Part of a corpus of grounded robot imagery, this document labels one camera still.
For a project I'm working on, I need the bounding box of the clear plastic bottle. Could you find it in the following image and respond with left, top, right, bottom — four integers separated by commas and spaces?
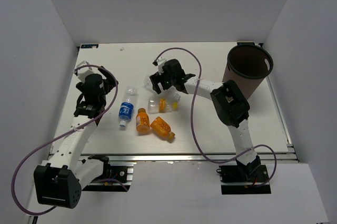
144, 75, 181, 102

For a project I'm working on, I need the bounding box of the clear bottle yellow cap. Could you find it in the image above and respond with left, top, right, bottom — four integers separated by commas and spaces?
148, 98, 178, 114

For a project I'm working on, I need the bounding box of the blue label water bottle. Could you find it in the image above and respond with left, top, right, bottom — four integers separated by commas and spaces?
118, 86, 138, 129

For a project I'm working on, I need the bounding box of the orange juice bottle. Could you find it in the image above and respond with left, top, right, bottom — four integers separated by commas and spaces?
150, 116, 175, 141

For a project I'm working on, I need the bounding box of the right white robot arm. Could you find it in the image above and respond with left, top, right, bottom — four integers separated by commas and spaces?
150, 57, 261, 181

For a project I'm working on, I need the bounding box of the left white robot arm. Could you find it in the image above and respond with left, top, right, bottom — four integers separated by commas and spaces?
34, 71, 117, 209

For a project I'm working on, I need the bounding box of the brown cylindrical bin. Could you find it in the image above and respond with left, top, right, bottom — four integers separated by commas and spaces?
223, 42, 274, 99

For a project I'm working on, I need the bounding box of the orange juice bottle upright label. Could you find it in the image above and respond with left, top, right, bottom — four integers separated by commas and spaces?
136, 108, 150, 134

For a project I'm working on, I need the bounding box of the blue label sticker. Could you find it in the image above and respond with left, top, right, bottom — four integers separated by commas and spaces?
80, 44, 98, 49

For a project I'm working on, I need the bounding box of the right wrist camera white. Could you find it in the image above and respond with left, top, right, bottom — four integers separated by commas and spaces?
152, 56, 167, 74

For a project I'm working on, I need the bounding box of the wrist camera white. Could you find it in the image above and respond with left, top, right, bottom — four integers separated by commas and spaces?
73, 61, 94, 83
152, 56, 167, 74

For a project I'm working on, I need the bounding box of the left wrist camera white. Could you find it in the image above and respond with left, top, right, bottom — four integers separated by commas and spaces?
73, 61, 94, 83

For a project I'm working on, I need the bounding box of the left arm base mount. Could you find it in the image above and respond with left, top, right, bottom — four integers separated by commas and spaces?
83, 161, 134, 192

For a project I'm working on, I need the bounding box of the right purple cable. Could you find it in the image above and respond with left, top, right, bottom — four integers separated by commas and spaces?
155, 47, 277, 188

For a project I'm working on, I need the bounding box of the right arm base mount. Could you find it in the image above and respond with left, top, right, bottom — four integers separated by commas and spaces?
216, 165, 271, 195

